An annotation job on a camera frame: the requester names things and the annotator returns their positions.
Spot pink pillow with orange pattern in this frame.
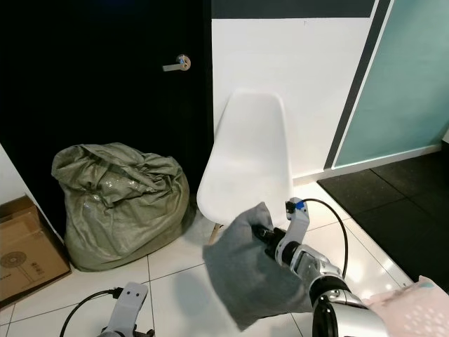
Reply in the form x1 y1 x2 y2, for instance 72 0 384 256
361 276 449 337

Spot white plastic chair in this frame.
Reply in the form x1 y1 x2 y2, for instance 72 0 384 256
196 89 295 244

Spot black floor mat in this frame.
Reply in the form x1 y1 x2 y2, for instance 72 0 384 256
317 151 449 290

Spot green woven sack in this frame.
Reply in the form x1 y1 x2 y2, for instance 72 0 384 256
51 143 191 273

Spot brown cardboard box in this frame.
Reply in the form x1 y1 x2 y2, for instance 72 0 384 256
0 195 73 305

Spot black door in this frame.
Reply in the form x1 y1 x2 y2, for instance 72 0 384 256
0 0 213 236

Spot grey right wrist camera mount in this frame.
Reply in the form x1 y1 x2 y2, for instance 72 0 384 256
284 198 312 247

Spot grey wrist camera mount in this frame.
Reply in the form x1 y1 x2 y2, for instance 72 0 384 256
102 282 149 337
284 198 312 247

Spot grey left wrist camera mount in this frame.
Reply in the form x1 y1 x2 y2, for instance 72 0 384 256
102 282 149 337

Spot silver door handle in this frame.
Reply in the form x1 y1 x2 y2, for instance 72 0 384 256
161 54 192 73

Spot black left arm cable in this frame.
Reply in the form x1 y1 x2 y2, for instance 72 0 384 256
60 288 122 337

